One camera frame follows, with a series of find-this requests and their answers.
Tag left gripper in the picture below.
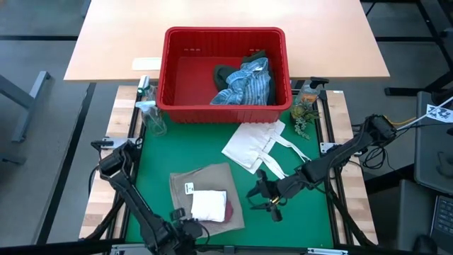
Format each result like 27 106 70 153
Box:
166 207 205 255

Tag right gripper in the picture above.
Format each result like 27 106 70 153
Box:
246 169 297 223

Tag maroon garment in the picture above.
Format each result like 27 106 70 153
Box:
223 200 234 223

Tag white garment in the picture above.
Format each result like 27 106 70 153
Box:
190 190 228 223

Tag khaki trousers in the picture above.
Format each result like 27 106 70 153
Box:
168 162 246 237

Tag blue striped shirt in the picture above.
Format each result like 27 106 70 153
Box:
210 57 273 106

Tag red plastic laundry bin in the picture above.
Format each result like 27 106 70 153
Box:
155 25 293 125

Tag cream canvas tote bag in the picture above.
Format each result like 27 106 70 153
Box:
222 119 312 180

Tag small potted succulent plant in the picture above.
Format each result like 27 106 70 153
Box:
289 101 321 141

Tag amber spray bottle black trigger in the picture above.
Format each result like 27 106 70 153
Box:
295 76 330 106

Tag clear plastic spray bottle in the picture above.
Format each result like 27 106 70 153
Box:
134 101 168 138

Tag dark green garment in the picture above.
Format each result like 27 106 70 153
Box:
213 50 276 106

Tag black computer mouse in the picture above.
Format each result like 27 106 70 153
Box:
412 233 440 255

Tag white paper sheet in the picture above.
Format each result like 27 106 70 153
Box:
131 57 163 72

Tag dark grey desk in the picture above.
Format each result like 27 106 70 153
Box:
413 91 453 196

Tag black table base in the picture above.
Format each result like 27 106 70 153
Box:
384 0 453 97

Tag black keyboard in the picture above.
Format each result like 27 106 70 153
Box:
430 194 453 249

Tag white printed flag tag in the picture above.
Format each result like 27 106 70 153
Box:
426 103 453 124

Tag grey metal table leg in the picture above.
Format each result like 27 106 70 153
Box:
0 70 55 166

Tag light wooden table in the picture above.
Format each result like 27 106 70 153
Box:
63 0 391 83

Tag silver camera mount bar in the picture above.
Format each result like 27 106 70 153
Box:
109 243 350 255

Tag black aluminium table frame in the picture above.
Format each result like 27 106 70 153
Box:
105 81 378 249

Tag yellow extension cord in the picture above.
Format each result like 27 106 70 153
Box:
384 115 418 127

